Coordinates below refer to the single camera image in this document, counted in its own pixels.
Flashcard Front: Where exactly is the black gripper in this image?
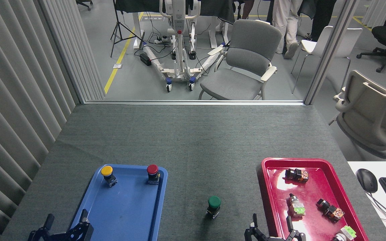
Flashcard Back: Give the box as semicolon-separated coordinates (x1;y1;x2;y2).
245;214;307;241
28;209;94;241

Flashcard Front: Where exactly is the green push button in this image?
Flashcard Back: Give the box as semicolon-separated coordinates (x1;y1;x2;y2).
206;195;221;220

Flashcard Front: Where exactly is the yellow push button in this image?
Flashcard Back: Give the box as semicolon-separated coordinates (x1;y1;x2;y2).
101;165;118;188

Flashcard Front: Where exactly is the red push button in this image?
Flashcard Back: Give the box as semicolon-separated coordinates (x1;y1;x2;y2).
146;164;161;185

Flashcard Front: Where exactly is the red plastic tray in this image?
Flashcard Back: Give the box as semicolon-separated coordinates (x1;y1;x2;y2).
261;158;369;241

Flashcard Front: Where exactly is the blue plastic tray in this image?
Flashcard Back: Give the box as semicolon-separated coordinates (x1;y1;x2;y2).
66;164;168;241

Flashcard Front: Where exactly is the white desk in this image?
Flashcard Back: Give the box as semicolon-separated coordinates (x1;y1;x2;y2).
347;161;386;241

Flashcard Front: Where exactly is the black computer mouse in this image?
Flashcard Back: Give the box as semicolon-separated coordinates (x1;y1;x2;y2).
356;168;378;193

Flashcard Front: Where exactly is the beige office chair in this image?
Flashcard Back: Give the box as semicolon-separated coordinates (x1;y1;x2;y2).
328;70;386;162

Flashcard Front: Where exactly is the grey armchair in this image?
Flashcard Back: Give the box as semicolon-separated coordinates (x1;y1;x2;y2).
198;19;282;100

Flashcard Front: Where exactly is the white plastic chair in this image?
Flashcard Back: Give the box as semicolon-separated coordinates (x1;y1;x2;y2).
291;25;363;94

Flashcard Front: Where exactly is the black tripod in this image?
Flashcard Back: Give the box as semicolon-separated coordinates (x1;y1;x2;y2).
110;0;144;58

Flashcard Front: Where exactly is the white stand on wheels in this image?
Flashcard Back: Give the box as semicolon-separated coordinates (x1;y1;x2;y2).
142;0;228;93

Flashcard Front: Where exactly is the person in pale trousers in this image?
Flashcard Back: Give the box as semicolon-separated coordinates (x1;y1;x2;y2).
272;0;305;60

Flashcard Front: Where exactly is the person in dark trousers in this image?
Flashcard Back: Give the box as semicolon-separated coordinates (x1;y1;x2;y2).
305;0;338;43

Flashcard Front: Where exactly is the black swivel chair base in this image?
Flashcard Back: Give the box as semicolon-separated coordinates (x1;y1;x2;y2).
75;0;94;11

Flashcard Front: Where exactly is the white green push switch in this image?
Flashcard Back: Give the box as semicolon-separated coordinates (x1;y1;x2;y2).
330;226;357;241

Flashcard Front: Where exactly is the silver post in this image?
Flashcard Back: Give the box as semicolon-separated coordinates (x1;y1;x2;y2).
304;0;362;105

